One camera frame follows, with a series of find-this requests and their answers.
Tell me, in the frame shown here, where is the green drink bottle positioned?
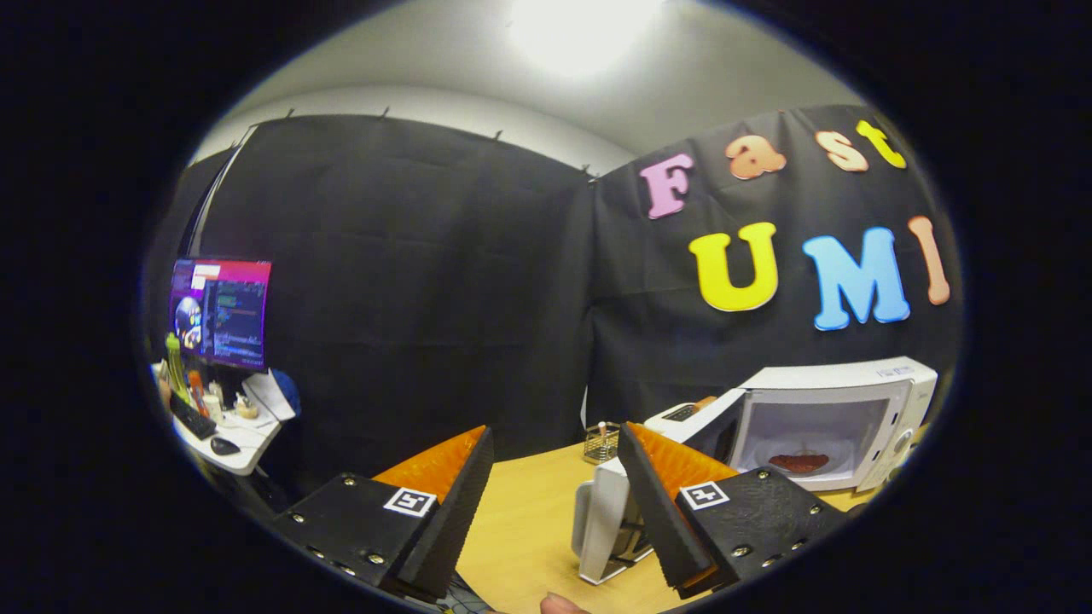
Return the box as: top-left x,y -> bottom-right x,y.
166,333 -> 190,402

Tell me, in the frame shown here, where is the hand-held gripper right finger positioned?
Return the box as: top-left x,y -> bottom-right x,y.
617,420 -> 847,595

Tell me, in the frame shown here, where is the white paper sheet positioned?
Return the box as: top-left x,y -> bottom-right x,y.
243,368 -> 297,422

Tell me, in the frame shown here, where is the white office desk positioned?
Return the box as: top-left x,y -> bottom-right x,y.
154,367 -> 295,477

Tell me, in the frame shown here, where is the computer monitor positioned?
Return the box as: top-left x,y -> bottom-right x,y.
168,258 -> 272,371

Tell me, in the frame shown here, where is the bright ceiling light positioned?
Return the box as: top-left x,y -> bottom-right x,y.
508,0 -> 666,78

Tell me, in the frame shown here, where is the wire mesh holder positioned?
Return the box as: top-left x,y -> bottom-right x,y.
584,421 -> 621,465

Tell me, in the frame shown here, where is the red-brown meat piece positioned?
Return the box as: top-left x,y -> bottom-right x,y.
768,452 -> 830,474

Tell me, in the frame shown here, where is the cream pop-up toaster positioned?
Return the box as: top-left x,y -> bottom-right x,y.
644,395 -> 719,427

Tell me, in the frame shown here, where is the black keyboard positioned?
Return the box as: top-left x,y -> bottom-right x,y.
169,391 -> 218,441

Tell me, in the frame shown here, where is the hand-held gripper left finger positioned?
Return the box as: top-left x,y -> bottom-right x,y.
271,425 -> 496,600

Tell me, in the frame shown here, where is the white toaster oven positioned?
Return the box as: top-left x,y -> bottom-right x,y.
572,356 -> 939,586

